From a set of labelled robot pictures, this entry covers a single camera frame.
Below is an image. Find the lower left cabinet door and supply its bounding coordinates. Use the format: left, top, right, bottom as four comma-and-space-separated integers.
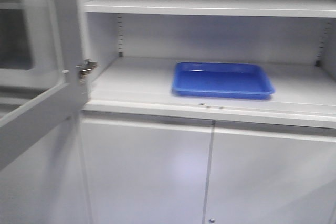
81, 118, 211, 223

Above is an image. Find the lower right cabinet door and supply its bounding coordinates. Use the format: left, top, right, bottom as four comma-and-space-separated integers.
204, 122, 335, 223

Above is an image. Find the grey cabinet glass door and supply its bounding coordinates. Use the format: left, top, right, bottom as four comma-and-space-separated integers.
1, 0, 88, 168

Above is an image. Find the upper grey cabinet shelf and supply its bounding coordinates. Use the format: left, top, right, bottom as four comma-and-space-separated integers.
84, 0, 335, 18

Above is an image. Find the blue plastic tray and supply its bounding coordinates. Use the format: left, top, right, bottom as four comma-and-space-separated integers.
172, 62, 275, 100

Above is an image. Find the metal door hinge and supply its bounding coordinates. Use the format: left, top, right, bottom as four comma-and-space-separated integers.
76, 59, 98, 82

